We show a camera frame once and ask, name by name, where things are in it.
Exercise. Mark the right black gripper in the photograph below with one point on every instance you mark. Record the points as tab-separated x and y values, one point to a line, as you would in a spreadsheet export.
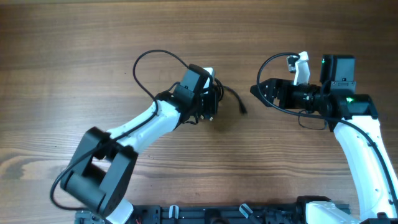
275	85

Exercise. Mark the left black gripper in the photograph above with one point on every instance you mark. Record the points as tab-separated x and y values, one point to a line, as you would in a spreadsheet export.
212	109

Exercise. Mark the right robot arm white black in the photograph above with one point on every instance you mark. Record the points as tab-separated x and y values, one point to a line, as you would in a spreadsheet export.
354	120

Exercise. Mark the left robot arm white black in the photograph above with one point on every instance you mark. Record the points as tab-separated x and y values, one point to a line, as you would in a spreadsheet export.
100	169

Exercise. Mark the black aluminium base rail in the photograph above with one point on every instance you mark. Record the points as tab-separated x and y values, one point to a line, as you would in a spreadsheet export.
281	213

